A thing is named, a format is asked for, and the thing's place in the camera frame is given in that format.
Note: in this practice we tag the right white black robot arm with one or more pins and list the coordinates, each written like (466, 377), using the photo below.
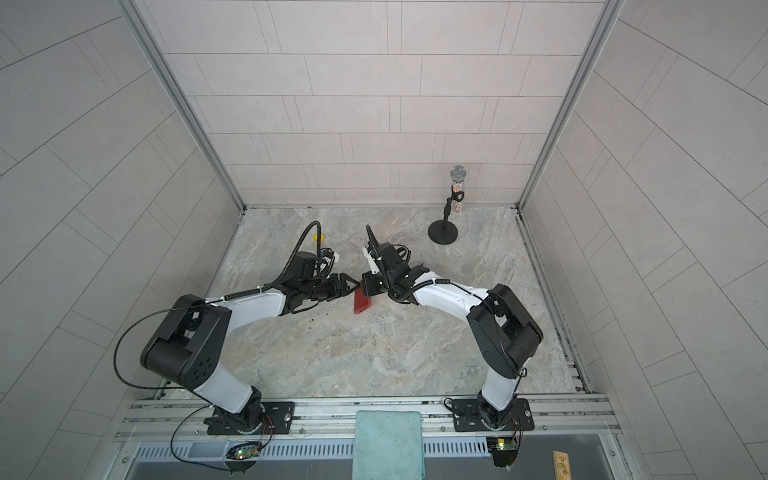
(505, 332)

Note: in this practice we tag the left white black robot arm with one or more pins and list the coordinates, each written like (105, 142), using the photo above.
(186, 347)

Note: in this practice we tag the green circuit board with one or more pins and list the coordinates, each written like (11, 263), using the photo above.
(244, 451)
(503, 450)

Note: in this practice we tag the aluminium mounting rail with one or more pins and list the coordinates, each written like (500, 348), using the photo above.
(320, 418)

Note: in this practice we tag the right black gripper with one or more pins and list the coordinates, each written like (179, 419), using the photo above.
(369, 285)

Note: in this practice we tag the right green circuit board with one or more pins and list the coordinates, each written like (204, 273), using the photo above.
(503, 450)

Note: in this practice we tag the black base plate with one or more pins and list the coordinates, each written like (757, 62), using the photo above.
(477, 415)
(256, 418)

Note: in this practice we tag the wooden block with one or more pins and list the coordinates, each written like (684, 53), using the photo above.
(562, 466)

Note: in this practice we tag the teal folded cloth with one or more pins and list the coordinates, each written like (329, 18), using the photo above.
(388, 445)

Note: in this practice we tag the black microphone stand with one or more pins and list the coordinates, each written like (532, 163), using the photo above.
(443, 231)

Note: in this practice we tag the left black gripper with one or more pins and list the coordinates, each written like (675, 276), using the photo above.
(342, 285)

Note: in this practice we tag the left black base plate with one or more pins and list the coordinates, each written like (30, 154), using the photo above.
(256, 418)

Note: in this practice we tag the red leather card holder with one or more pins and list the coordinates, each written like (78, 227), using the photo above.
(361, 301)

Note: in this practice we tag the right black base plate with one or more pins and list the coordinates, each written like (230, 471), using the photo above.
(477, 415)

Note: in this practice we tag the left green circuit board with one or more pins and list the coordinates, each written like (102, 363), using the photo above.
(244, 451)

